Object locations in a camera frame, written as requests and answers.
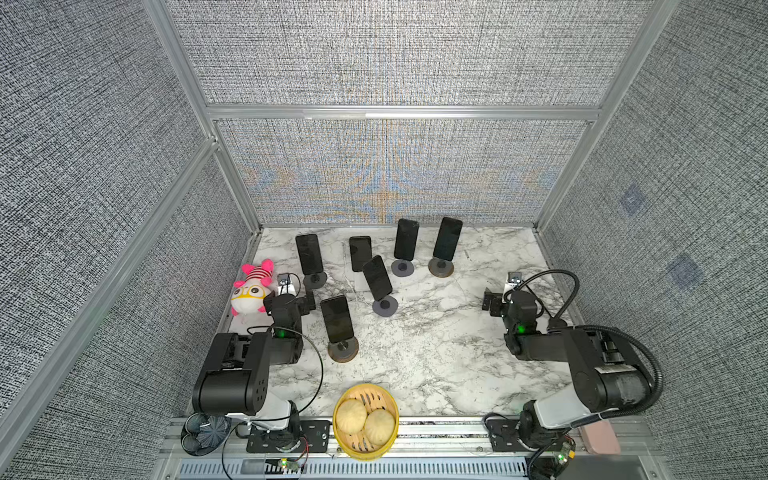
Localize black corrugated cable conduit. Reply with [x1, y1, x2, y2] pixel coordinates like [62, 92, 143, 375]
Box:
[509, 268, 665, 421]

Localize dark far left phone stand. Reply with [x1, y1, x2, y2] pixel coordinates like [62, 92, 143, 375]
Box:
[303, 271, 328, 290]

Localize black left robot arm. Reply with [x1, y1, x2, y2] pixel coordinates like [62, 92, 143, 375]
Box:
[192, 292, 316, 453]

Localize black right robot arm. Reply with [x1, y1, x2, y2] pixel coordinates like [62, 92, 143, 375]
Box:
[482, 289, 663, 450]

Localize purple round phone stand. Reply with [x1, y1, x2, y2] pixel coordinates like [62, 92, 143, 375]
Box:
[372, 295, 399, 317]

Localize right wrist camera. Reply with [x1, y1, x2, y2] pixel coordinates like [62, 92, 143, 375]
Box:
[504, 271, 523, 292]

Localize left steamed bun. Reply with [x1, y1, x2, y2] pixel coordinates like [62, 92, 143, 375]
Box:
[336, 399, 368, 435]

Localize aluminium front rail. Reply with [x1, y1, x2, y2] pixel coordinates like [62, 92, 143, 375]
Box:
[150, 416, 673, 479]

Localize front wooden base phone stand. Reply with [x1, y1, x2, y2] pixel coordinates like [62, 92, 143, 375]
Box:
[327, 337, 359, 363]

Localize black phone front wooden stand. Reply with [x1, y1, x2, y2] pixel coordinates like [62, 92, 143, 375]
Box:
[320, 295, 354, 343]

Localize yellow bamboo steamer basket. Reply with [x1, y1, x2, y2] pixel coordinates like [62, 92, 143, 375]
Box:
[332, 383, 400, 461]

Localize back wooden base phone stand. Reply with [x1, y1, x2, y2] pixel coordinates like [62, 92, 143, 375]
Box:
[428, 257, 454, 278]

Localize black phone on wooden stand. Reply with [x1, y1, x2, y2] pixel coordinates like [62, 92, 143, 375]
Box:
[433, 217, 463, 262]

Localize steamed bun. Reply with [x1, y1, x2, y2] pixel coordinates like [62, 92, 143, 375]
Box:
[336, 399, 368, 435]
[363, 409, 396, 447]

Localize white phone stand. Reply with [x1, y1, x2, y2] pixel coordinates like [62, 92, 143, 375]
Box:
[352, 271, 370, 293]

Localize grey round phone stand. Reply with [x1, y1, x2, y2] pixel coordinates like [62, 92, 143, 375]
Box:
[391, 259, 415, 278]

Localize pink white plush toy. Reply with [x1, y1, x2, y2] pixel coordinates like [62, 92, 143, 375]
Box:
[230, 259, 274, 316]

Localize right steamed bun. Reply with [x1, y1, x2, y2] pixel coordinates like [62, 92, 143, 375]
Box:
[363, 409, 396, 447]

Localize black phone purple stand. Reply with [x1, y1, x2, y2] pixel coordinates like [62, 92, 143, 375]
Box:
[363, 255, 393, 301]

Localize black phone on grey stand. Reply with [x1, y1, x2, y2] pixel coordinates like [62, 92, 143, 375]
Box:
[394, 218, 420, 261]

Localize pink pad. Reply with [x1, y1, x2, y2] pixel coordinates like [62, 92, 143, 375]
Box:
[579, 420, 621, 455]

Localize wooden base phone stand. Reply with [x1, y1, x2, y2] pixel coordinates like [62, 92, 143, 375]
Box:
[428, 257, 454, 278]
[327, 337, 359, 363]

